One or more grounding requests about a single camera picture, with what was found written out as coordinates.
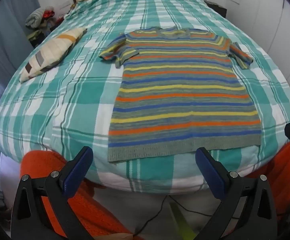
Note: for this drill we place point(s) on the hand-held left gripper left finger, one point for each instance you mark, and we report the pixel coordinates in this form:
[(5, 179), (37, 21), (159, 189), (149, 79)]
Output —
[(77, 171)]

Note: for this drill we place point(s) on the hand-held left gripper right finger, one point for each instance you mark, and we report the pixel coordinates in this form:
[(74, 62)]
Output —
[(210, 173)]

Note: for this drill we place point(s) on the striped knit sweater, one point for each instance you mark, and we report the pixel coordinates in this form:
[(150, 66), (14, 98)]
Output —
[(185, 92)]

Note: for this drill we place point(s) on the pile of assorted clothes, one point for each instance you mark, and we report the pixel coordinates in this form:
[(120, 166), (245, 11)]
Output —
[(41, 33)]

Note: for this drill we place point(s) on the orange knit cloth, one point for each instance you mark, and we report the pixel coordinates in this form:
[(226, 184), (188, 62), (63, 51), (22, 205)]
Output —
[(97, 212)]

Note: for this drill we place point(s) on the yellow green strip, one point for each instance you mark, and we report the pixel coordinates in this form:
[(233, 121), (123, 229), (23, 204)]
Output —
[(182, 222)]

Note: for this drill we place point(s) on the green plaid bed blanket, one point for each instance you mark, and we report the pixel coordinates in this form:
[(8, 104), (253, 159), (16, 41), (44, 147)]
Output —
[(72, 105)]

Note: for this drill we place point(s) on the striped beige pillow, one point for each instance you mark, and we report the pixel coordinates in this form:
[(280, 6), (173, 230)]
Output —
[(50, 52)]

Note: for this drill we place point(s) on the white wardrobe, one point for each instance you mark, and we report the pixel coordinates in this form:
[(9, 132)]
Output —
[(272, 17)]

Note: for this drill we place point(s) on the grey blue curtain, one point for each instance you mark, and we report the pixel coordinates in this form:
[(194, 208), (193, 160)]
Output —
[(7, 35)]

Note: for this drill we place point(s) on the red shiny item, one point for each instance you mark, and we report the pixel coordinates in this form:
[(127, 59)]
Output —
[(48, 14)]

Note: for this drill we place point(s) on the rolled grey knit cloth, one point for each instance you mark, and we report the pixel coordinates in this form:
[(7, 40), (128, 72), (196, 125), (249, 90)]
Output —
[(35, 17)]

